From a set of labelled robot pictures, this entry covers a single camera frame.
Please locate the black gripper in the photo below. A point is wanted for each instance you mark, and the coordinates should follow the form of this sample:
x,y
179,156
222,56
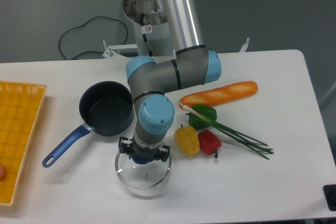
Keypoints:
x,y
137,152

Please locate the glass lid with blue knob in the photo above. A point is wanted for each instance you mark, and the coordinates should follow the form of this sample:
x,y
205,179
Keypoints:
x,y
141,176

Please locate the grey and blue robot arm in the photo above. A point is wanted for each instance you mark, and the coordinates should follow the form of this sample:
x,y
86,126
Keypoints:
x,y
172,56

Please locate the yellow bell pepper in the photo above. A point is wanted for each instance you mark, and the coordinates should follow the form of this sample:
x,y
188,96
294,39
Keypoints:
x,y
187,140

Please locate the green bell pepper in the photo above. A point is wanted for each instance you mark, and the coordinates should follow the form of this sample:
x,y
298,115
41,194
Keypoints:
x,y
204,110

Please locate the red bell pepper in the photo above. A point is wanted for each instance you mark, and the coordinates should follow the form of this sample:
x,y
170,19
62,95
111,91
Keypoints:
x,y
209,143

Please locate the orange baguette bread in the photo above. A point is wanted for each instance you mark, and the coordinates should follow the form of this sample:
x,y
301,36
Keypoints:
x,y
221,95

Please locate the green onion stalk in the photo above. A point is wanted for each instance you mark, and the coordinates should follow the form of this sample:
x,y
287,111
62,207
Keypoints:
x,y
255,145

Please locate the yellow woven basket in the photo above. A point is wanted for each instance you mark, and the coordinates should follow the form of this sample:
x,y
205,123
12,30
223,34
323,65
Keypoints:
x,y
20,107

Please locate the small pink object in basket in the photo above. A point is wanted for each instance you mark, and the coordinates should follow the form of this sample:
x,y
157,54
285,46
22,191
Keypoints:
x,y
2,171

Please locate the black object at table corner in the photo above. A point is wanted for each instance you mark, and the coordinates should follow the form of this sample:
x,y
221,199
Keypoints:
x,y
330,195

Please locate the dark saucepan with blue handle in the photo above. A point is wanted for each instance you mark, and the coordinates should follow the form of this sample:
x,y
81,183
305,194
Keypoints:
x,y
106,109

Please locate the white table clamp bracket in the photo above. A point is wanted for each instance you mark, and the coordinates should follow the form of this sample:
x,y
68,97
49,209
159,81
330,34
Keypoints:
x,y
245,45

